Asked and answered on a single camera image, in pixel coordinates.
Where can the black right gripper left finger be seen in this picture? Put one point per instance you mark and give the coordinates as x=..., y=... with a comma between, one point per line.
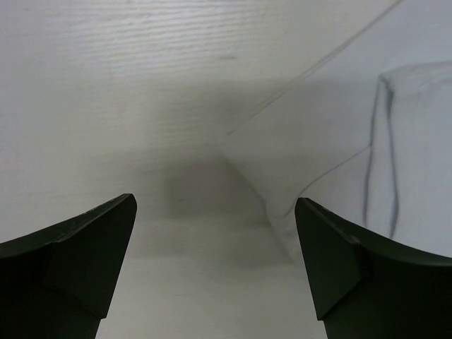
x=58, y=282

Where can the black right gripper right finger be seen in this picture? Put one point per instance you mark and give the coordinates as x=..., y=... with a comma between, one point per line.
x=365, y=285

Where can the white skirt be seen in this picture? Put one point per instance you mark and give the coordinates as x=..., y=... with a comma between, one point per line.
x=367, y=135

